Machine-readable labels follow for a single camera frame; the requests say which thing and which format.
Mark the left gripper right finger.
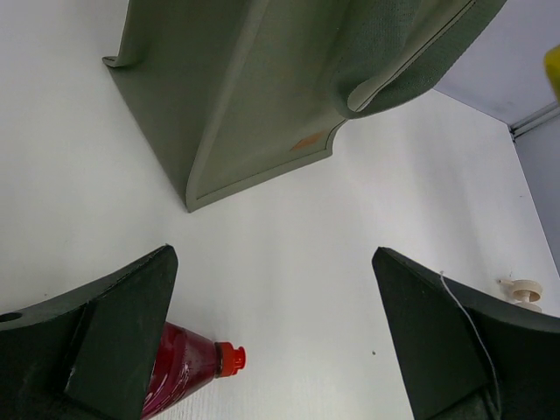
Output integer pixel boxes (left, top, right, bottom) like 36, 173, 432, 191
372, 248, 559, 419

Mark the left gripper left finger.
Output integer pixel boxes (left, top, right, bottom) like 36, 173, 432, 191
1, 245, 178, 419

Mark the grey-green pump soap bottle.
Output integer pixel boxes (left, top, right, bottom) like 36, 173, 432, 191
498, 279, 543, 313

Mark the dark red dish soap bottle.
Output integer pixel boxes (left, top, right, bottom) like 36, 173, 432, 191
141, 322, 247, 419

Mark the yellow cleaner bottle red cap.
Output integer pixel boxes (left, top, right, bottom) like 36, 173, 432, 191
543, 45, 560, 102

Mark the green canvas tote bag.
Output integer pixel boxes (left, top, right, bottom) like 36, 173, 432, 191
103, 1, 503, 212

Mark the right aluminium frame post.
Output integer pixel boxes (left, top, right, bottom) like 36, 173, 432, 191
509, 102, 559, 143

